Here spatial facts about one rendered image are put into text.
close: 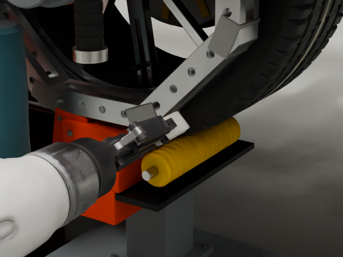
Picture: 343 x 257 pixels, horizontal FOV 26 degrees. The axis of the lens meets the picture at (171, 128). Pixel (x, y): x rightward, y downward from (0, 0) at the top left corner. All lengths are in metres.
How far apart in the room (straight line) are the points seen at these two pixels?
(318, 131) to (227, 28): 1.91
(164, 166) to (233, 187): 1.22
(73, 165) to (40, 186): 0.07
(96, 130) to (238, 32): 0.32
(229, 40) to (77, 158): 0.32
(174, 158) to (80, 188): 0.40
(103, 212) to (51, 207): 0.50
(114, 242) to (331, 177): 1.10
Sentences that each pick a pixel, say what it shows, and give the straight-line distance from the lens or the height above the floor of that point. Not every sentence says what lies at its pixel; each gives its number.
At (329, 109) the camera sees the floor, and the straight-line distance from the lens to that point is 3.21.
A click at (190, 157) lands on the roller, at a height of 0.52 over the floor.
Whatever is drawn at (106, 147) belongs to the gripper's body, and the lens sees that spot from 0.88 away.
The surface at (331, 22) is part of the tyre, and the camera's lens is 1.26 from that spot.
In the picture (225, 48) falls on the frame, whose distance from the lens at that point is 1.06.
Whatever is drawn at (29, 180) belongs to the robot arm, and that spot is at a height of 0.67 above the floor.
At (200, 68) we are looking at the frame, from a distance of 1.09.
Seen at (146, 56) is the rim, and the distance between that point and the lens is 1.27.
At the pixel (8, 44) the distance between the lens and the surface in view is 1.19.
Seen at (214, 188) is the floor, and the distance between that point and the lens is 2.39.
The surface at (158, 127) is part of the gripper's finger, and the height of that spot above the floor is 0.66.
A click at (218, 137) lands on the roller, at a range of 1.32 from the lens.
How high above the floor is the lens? 0.98
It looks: 20 degrees down
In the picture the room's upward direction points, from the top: straight up
